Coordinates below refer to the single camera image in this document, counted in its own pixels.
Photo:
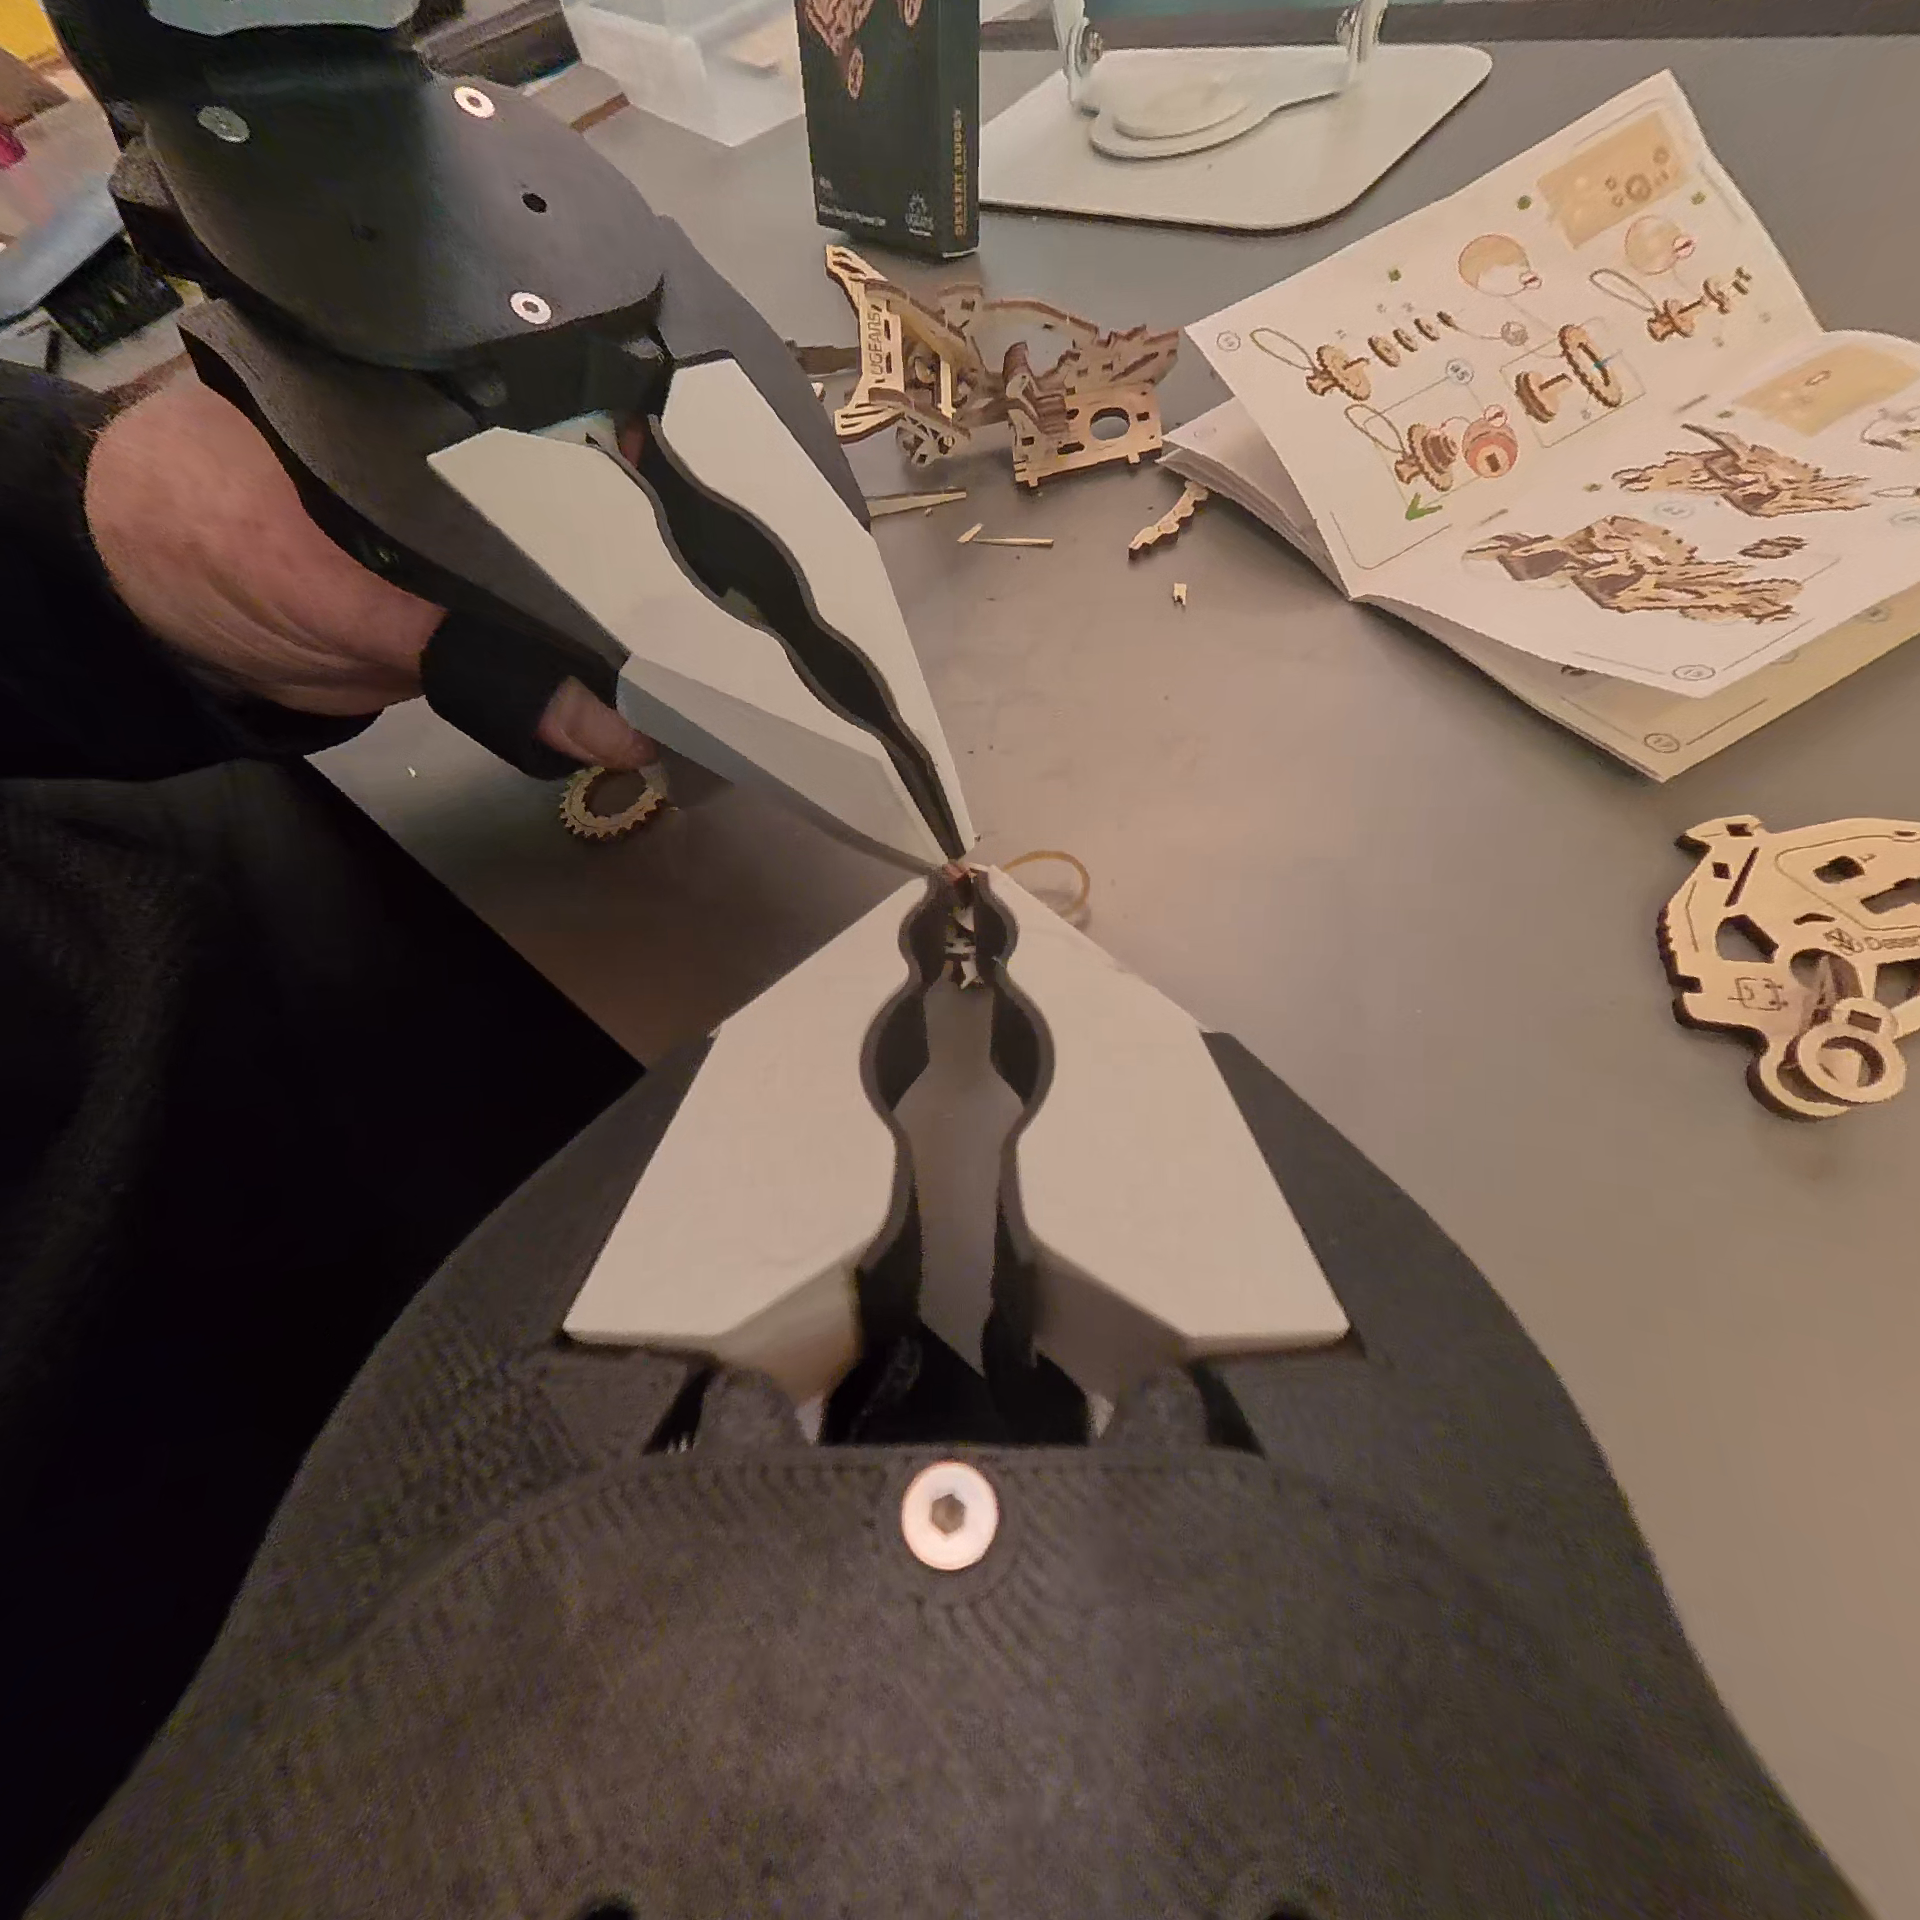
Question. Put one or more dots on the person's left forearm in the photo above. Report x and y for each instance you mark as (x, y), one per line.
(53, 571)

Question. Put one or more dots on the wavy wooden strip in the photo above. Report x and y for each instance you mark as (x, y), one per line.
(1167, 523)

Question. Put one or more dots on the open instruction booklet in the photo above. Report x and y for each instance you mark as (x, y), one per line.
(1577, 495)

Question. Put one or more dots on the thin wooden stick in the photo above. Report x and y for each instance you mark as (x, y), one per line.
(1010, 539)

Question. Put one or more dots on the partly built wooden model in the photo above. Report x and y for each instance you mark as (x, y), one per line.
(1051, 421)

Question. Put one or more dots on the flat wooden car body panel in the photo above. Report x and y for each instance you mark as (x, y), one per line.
(1725, 962)

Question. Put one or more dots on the white document stand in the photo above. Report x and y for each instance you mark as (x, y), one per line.
(1277, 182)

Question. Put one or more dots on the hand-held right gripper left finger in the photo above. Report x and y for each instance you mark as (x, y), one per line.
(734, 1200)

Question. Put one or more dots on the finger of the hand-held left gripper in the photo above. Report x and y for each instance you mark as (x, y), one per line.
(811, 525)
(601, 571)

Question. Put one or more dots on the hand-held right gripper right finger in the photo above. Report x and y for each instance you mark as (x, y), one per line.
(1186, 1200)

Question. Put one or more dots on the wooden hub disc part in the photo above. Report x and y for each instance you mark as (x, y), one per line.
(964, 939)

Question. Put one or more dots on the dark green model box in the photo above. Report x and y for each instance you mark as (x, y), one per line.
(886, 149)

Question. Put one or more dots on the clear plastic container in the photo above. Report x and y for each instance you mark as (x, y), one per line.
(676, 76)

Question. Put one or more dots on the long wooden wedge piece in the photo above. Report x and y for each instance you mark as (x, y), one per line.
(917, 503)

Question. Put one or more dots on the small wooden gear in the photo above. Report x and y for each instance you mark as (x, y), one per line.
(601, 811)

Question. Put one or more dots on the person's left hand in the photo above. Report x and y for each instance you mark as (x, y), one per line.
(241, 586)

